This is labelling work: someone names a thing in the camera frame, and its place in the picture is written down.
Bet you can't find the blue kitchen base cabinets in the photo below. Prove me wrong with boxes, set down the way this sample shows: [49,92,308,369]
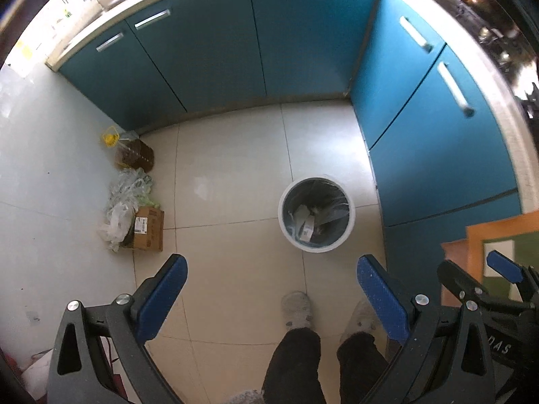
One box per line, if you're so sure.
[58,0,525,296]

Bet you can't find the white round trash bin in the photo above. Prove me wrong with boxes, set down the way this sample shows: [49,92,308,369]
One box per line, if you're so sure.
[278,176,355,254]

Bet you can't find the green checkered orange-edged mat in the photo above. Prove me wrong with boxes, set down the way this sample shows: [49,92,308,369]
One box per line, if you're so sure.
[441,211,539,301]

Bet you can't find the white red bag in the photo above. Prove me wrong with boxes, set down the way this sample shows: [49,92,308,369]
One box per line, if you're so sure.
[21,348,129,403]

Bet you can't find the right black trouser leg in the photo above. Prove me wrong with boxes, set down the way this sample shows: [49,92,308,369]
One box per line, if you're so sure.
[337,332,387,404]

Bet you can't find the black trouser leg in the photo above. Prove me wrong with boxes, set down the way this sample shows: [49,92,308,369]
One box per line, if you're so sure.
[337,332,387,404]
[262,327,326,404]

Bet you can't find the right grey slipper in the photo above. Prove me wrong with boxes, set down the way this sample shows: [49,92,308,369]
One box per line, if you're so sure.
[341,298,378,343]

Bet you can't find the grey slipper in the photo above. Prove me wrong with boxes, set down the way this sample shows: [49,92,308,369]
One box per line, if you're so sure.
[341,298,378,343]
[281,291,313,331]

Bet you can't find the left black trouser leg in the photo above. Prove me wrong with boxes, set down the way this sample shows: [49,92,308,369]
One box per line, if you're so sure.
[262,327,326,404]

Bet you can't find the left grey slipper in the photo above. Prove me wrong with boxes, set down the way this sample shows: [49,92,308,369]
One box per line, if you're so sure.
[281,291,313,331]

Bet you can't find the brown cardboard box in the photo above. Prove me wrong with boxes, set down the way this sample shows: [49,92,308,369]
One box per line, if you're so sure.
[120,206,164,252]

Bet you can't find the white plastic bag pile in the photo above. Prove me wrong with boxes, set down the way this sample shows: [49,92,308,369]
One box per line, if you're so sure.
[98,168,161,253]

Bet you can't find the cooking oil bottle yellow cap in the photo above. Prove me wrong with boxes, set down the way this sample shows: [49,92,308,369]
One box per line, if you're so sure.
[101,126,154,173]

